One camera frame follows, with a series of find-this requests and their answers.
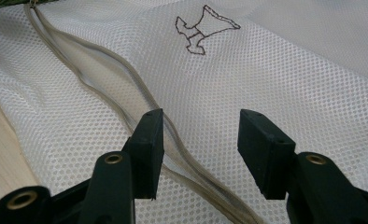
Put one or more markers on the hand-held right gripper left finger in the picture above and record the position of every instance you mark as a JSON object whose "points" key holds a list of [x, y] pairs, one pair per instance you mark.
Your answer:
{"points": [[144, 161]]}

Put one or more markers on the white mesh laundry bag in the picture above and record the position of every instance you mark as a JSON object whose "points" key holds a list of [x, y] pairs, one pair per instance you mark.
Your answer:
{"points": [[235, 93]]}

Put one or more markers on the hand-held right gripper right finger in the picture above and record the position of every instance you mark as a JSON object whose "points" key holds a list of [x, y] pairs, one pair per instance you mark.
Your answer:
{"points": [[266, 155]]}

